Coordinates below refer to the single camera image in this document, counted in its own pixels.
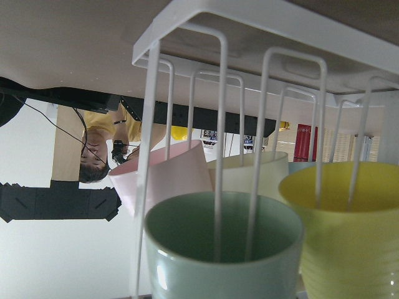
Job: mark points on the green plastic cup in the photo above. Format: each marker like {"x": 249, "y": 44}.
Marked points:
{"x": 180, "y": 248}

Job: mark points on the pink plastic cup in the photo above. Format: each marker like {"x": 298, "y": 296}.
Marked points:
{"x": 184, "y": 172}

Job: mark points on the pale cream plastic cup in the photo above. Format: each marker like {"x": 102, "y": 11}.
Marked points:
{"x": 239, "y": 177}

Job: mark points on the light blue plastic cup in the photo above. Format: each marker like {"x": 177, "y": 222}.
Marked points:
{"x": 297, "y": 166}

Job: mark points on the yellow plastic cup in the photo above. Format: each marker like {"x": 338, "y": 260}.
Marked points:
{"x": 350, "y": 250}

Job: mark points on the person in yellow shirt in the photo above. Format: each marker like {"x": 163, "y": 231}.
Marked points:
{"x": 115, "y": 126}

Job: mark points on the red cylinder can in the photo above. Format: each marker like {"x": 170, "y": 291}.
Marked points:
{"x": 302, "y": 145}

